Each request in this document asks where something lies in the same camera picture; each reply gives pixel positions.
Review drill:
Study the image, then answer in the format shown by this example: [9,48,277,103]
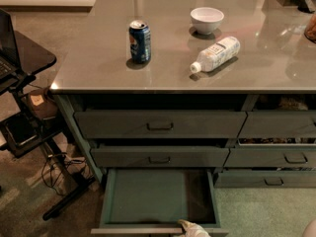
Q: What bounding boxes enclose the grey drawer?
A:
[91,146,229,168]
[239,111,316,138]
[213,170,316,188]
[225,145,316,168]
[91,168,228,237]
[74,110,246,139]

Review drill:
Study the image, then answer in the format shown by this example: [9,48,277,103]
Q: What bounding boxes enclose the grey drawer cabinet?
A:
[51,0,316,178]

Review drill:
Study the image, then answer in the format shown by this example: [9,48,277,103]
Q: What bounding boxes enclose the white plastic bottle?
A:
[190,37,241,73]

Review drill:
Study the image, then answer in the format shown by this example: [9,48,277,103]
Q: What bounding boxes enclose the brown bag under stand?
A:
[26,88,58,120]

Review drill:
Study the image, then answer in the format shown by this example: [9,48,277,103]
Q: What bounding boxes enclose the black laptop stand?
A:
[1,31,95,221]

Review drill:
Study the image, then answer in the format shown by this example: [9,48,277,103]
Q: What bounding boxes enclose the blue soda can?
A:
[128,20,151,63]

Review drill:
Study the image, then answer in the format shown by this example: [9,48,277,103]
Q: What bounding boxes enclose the white bowl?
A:
[191,7,224,35]

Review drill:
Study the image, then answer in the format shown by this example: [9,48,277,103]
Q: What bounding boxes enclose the brown object at counter edge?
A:
[304,14,316,42]

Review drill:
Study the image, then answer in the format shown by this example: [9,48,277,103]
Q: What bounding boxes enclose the black laptop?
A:
[0,9,21,79]

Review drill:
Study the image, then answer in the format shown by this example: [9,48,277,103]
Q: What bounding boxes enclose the black cables on floor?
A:
[39,141,88,198]

